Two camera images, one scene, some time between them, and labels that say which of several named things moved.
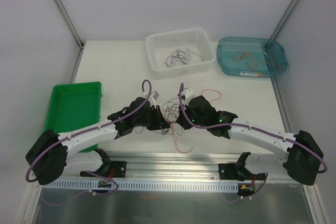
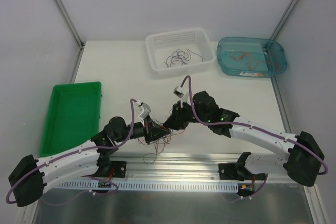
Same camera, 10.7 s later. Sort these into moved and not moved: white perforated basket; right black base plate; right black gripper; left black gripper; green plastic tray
Moved: left black gripper
Not moved: green plastic tray; right black gripper; white perforated basket; right black base plate
